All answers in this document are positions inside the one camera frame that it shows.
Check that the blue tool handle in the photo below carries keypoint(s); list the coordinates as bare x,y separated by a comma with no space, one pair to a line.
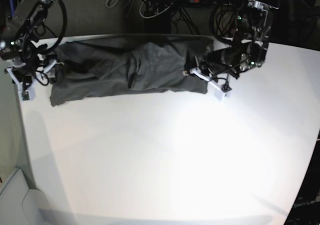
12,5

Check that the grey tray corner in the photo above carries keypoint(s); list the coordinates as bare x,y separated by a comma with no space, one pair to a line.
21,205

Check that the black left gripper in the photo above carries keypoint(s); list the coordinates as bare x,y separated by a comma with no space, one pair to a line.
215,63

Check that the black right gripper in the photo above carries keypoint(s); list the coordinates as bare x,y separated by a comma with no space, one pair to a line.
36,71

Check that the dark grey t-shirt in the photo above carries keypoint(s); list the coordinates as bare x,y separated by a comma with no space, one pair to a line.
127,65

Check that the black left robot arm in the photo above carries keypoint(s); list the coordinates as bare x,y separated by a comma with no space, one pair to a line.
248,47

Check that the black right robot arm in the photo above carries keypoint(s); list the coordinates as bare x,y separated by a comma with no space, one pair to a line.
19,36

